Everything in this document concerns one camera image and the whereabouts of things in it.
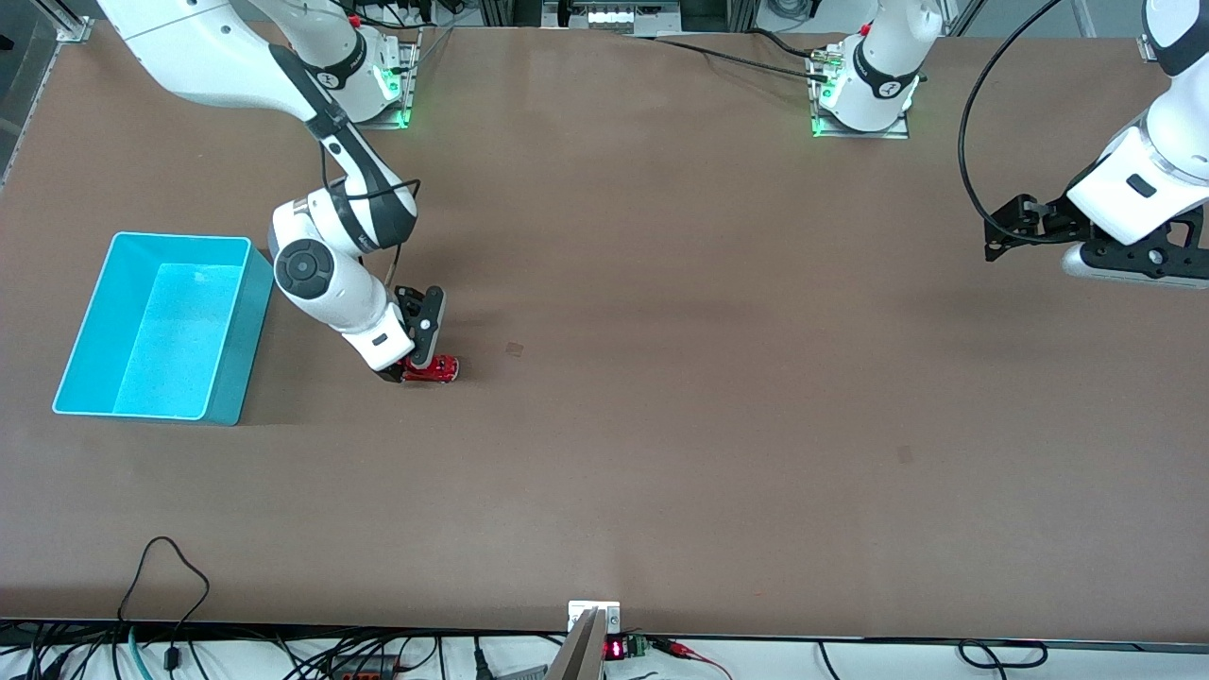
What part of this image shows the curved black base cable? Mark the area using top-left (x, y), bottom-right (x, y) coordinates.
top-left (746, 26), bottom-right (851, 65)

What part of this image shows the aluminium frame profile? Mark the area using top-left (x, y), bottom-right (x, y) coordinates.
top-left (33, 0), bottom-right (95, 43)

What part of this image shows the black coiled cable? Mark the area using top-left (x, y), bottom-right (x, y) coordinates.
top-left (957, 639), bottom-right (1049, 670)

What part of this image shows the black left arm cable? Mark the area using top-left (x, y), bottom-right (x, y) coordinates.
top-left (959, 0), bottom-right (1068, 247)

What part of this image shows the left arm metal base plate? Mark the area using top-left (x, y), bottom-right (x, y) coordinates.
top-left (809, 45), bottom-right (912, 141)

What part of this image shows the grey aluminium beam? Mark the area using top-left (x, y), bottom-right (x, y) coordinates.
top-left (546, 607), bottom-right (606, 680)

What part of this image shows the thin black looped cable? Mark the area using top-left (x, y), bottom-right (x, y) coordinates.
top-left (118, 536), bottom-right (211, 676)

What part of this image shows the equipment with lit panel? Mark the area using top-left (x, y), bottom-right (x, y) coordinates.
top-left (543, 0), bottom-right (683, 34)

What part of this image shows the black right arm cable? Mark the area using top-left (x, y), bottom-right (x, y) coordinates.
top-left (319, 142), bottom-right (423, 284)

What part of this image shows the aluminium frame post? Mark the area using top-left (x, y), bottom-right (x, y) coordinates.
top-left (480, 0), bottom-right (544, 29)
top-left (680, 0), bottom-right (761, 34)

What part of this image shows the red clip lead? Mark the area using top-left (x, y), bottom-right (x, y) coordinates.
top-left (650, 637), bottom-right (733, 680)

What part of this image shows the blue plastic box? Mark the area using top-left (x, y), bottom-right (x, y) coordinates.
top-left (52, 232), bottom-right (277, 426)

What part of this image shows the red beetle toy car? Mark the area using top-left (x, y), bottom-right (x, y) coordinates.
top-left (399, 354), bottom-right (461, 384)

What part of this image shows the long black base cable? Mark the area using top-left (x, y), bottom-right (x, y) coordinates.
top-left (623, 33), bottom-right (834, 86)

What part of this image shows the white metal bracket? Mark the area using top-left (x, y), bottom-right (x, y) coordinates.
top-left (568, 601), bottom-right (622, 634)

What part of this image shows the dark power strip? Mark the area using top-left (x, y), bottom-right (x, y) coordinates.
top-left (326, 652), bottom-right (402, 680)

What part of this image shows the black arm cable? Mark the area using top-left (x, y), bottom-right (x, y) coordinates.
top-left (319, 142), bottom-right (423, 284)
top-left (959, 0), bottom-right (1068, 247)

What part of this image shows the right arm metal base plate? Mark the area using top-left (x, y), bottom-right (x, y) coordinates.
top-left (312, 26), bottom-right (422, 130)

